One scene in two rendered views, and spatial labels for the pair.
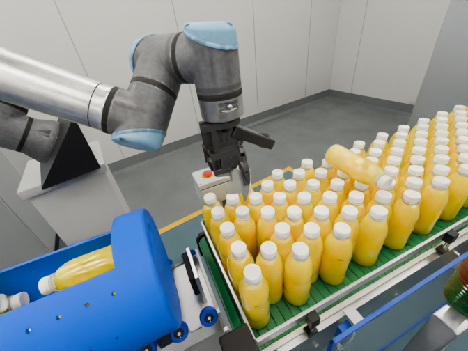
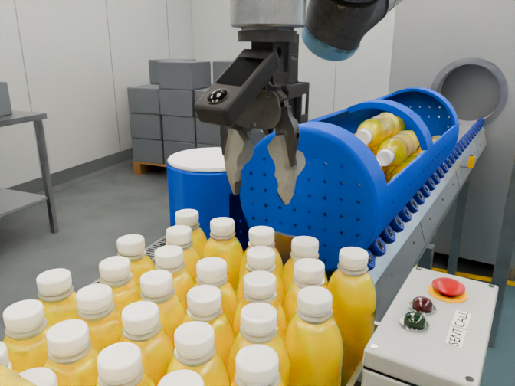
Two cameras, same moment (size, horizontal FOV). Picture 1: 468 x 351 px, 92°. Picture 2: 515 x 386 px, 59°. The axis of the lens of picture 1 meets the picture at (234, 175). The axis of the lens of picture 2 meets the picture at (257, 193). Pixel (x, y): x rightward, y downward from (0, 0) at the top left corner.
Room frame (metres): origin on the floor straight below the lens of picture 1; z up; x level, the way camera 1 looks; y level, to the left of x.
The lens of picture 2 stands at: (0.91, -0.37, 1.38)
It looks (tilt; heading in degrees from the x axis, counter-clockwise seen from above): 18 degrees down; 141
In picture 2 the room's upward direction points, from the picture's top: straight up
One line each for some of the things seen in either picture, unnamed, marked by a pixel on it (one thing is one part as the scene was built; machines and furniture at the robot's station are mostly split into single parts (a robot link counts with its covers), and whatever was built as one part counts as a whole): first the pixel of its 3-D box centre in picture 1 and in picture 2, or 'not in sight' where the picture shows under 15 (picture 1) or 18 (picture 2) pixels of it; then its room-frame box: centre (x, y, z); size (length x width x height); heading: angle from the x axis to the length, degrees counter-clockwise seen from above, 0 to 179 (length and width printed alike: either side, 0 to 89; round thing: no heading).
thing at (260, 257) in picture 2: (242, 212); (260, 258); (0.47, -0.01, 1.09); 0.04 x 0.04 x 0.02
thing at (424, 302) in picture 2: not in sight; (422, 303); (0.69, 0.04, 1.11); 0.02 x 0.02 x 0.01
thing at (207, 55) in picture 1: (213, 60); not in sight; (0.47, 0.01, 1.50); 0.10 x 0.09 x 0.12; 60
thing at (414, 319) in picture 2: not in sight; (414, 319); (0.70, 0.01, 1.11); 0.02 x 0.02 x 0.01
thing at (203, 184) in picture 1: (222, 181); (433, 351); (0.70, 0.05, 1.05); 0.20 x 0.10 x 0.10; 110
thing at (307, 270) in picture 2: (232, 198); (309, 271); (0.54, 0.01, 1.09); 0.04 x 0.04 x 0.02
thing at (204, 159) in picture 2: not in sight; (212, 158); (-0.25, 0.39, 1.03); 0.28 x 0.28 x 0.01
